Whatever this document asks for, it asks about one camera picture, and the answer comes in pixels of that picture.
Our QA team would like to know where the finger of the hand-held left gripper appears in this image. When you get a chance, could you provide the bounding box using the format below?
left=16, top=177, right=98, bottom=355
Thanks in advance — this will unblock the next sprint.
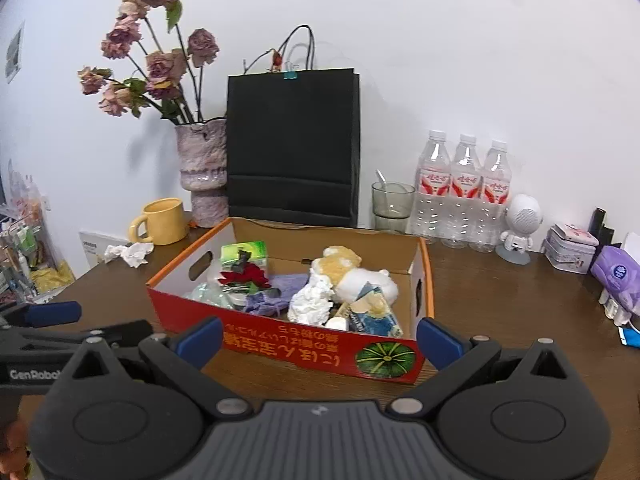
left=0, top=319, right=155, bottom=361
left=0, top=301, right=82, bottom=329

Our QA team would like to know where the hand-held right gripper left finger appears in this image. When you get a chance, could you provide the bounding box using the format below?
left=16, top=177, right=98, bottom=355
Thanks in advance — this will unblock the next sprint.
left=70, top=316, right=252, bottom=417

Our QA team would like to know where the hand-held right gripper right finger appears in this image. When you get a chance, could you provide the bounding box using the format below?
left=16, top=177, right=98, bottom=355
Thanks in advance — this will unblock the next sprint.
left=385, top=317, right=575, bottom=417

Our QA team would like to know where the blue patterned packet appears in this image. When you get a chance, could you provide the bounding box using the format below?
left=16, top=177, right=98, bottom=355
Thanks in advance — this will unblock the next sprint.
left=347, top=282, right=403, bottom=337

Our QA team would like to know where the red artificial rose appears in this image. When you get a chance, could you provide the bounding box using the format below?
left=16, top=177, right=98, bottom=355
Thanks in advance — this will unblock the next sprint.
left=218, top=264, right=273, bottom=294

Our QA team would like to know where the green packet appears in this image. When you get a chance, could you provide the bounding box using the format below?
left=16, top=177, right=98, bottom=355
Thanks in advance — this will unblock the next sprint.
left=220, top=241, right=268, bottom=277

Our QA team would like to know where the orange cardboard box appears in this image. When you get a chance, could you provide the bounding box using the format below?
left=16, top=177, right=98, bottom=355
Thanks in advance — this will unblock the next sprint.
left=146, top=217, right=435, bottom=385

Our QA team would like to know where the yellow white plush toy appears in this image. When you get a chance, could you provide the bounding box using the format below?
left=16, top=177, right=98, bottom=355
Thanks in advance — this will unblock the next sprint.
left=311, top=245, right=399, bottom=306

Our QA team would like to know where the white tissue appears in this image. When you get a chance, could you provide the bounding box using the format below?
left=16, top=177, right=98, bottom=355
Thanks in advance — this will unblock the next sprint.
left=102, top=241, right=155, bottom=267
left=287, top=272, right=335, bottom=323

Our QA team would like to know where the person's left hand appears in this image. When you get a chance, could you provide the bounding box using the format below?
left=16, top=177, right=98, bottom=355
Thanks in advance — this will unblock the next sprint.
left=0, top=417, right=30, bottom=472

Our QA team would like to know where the clear plastic bag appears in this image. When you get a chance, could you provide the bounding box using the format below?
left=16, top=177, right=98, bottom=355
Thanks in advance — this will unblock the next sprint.
left=184, top=281, right=237, bottom=309

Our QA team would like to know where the rack of packaged goods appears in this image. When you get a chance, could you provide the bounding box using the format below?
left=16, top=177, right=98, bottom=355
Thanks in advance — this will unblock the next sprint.
left=0, top=160, right=77, bottom=307

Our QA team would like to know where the white booklet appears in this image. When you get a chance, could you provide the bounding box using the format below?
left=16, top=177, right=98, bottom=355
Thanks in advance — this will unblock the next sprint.
left=79, top=230, right=131, bottom=268

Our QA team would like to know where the purple plastic bag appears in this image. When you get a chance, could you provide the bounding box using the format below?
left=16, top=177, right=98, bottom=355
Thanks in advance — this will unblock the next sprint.
left=243, top=274, right=311, bottom=317

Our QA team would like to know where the yellow mug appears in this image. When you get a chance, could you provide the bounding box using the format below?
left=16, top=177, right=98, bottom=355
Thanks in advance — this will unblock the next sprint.
left=129, top=198, right=190, bottom=246

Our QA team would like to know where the clear glass cup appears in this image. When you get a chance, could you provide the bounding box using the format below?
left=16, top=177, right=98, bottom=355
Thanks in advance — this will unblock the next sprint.
left=371, top=181, right=417, bottom=234

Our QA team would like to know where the clear water bottle red label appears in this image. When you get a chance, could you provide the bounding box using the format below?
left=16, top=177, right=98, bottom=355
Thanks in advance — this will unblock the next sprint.
left=442, top=134, right=483, bottom=250
left=470, top=140, right=513, bottom=253
left=411, top=130, right=453, bottom=245

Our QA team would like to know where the white robot figure speaker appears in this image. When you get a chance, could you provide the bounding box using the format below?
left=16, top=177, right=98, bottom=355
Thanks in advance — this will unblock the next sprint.
left=496, top=194, right=544, bottom=265

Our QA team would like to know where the small printed tin box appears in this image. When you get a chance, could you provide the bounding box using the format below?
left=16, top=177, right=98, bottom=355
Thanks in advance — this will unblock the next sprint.
left=542, top=223, right=599, bottom=275

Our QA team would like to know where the purple ceramic vase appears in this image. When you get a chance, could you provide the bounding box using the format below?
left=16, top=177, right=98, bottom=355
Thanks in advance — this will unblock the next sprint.
left=175, top=119, right=231, bottom=228

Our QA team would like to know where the purple tissue pack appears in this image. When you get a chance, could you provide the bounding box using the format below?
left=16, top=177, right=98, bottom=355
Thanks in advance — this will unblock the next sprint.
left=590, top=245, right=640, bottom=311

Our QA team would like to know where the black rectangular case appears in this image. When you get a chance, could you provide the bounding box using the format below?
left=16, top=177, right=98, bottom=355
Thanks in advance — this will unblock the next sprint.
left=590, top=206, right=616, bottom=248

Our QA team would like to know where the black paper bag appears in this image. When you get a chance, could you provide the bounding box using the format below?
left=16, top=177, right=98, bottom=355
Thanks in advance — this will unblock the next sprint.
left=226, top=25, right=361, bottom=228

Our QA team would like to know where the dried pink rose bouquet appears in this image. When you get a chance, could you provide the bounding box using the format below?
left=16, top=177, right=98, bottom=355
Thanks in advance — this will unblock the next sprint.
left=77, top=0, right=282, bottom=126

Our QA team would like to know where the wall poster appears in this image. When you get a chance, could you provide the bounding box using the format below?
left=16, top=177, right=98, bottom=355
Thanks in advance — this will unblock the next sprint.
left=5, top=22, right=26, bottom=83

